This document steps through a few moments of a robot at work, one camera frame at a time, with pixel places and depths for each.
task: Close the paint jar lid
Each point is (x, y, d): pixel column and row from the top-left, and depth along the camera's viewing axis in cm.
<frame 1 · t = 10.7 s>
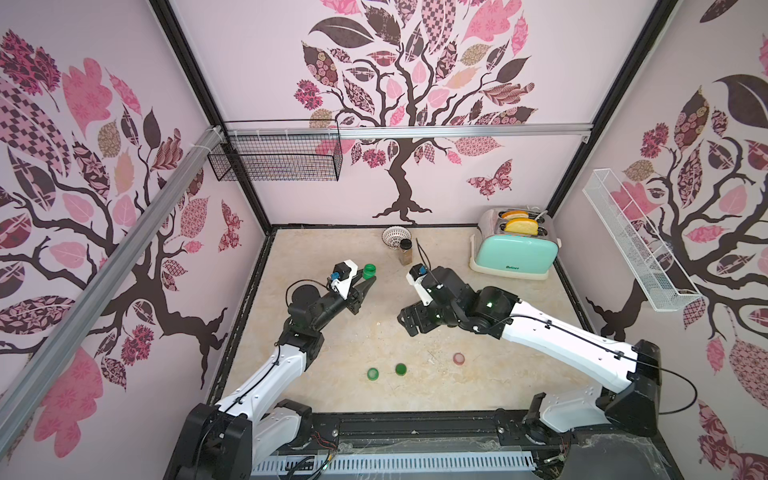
left hand: (368, 278, 77), fingers open
right hand: (413, 316, 73), fingers open
mint green Belinee toaster: (492, 251, 100), point 12 cm above the table
brown spice jar black lid: (406, 252, 105), point 7 cm above the table
green paint jar lid: (373, 374, 85), on the table
green paint lid: (401, 369, 86), on the table
pink paint jar lid: (459, 358, 87), on the table
yellow toast slice front: (526, 226, 96), point 20 cm above the table
orange toast slice back: (515, 214, 99), point 20 cm above the table

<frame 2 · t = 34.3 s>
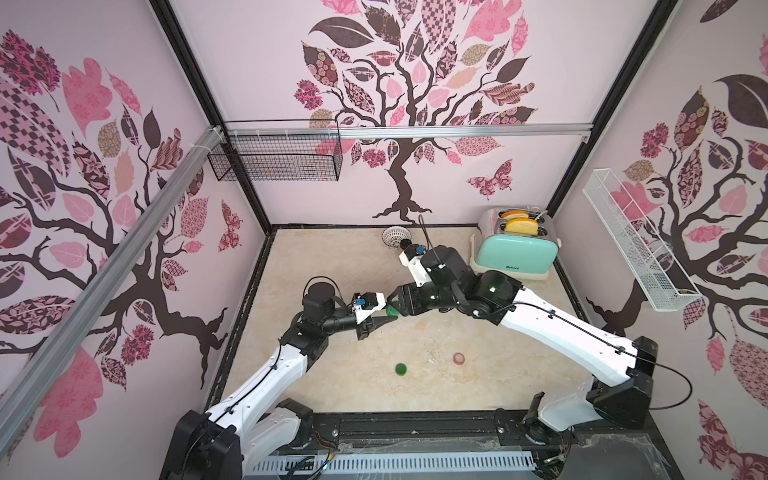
left hand: (390, 313, 74), fingers open
right hand: (398, 302, 69), fingers open
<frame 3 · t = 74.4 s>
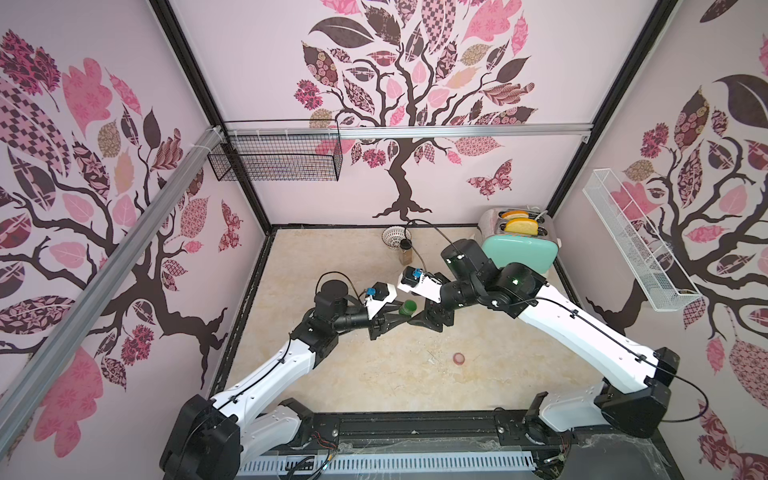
left hand: (404, 315, 72), fingers open
right hand: (416, 307, 67), fingers open
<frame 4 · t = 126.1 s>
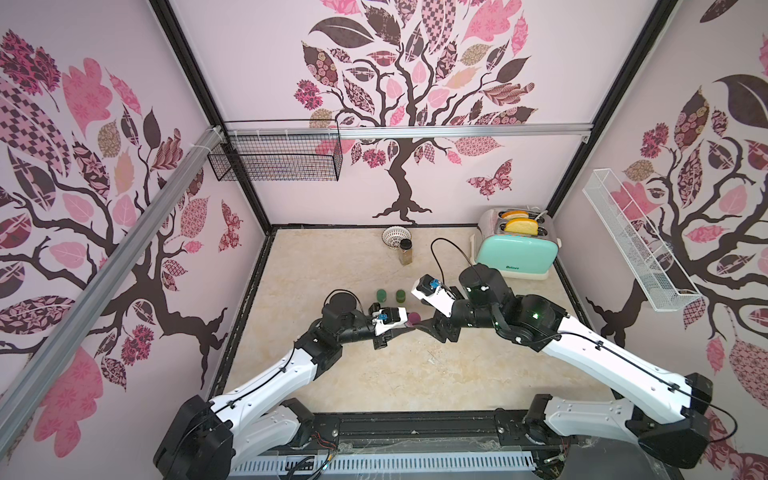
left hand: (408, 323, 73), fingers open
right hand: (422, 315, 67), fingers open
green paint jar: (381, 295, 99), point 3 cm above the table
